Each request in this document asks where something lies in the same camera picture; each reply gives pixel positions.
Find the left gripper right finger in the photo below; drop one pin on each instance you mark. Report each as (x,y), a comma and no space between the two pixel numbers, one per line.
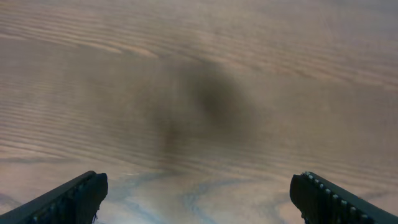
(322,202)

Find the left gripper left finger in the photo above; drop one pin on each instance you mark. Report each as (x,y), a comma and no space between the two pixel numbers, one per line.
(74,202)

